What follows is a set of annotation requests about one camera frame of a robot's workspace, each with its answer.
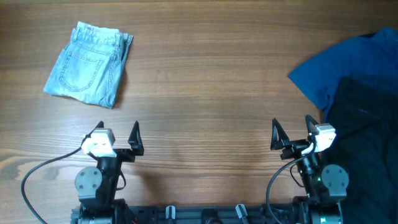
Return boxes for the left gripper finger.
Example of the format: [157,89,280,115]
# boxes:
[127,121,144,156]
[91,121,104,133]

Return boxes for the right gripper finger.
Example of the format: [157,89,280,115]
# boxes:
[271,118,291,150]
[305,114,318,134]

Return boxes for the black shorts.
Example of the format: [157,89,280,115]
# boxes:
[323,78,397,223]

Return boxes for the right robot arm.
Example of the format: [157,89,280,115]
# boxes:
[266,114,349,223]

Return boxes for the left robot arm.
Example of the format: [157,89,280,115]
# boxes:
[71,121,144,223]

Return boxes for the blue short-sleeve shirt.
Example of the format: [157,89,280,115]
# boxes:
[289,28,397,121]

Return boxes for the folded light blue jeans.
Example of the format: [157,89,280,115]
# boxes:
[44,22,134,109]

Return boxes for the right black cable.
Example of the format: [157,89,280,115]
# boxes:
[266,146,317,224]

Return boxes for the black cable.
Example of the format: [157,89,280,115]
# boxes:
[21,146,83,224]
[266,146,317,224]

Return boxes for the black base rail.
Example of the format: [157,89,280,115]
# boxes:
[70,203,299,224]

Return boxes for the left black cable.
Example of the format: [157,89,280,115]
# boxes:
[21,146,83,224]

